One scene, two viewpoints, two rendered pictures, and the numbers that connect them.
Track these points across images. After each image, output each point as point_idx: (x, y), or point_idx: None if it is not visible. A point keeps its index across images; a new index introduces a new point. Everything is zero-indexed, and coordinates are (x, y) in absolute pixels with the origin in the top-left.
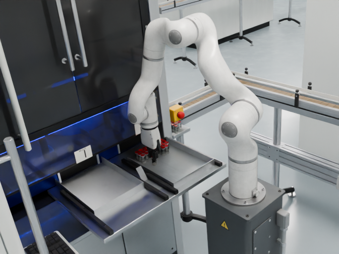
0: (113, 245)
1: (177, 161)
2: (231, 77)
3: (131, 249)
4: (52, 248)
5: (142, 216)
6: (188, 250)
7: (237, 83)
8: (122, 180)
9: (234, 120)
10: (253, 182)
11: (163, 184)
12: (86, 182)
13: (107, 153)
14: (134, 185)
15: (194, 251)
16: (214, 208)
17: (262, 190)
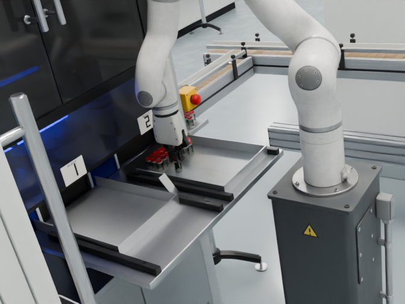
0: None
1: (211, 160)
2: (294, 3)
3: None
4: None
5: (194, 239)
6: (226, 303)
7: (302, 12)
8: (140, 200)
9: (315, 61)
10: (342, 158)
11: (207, 191)
12: (84, 215)
13: (102, 170)
14: (163, 203)
15: (235, 303)
16: (290, 211)
17: (351, 171)
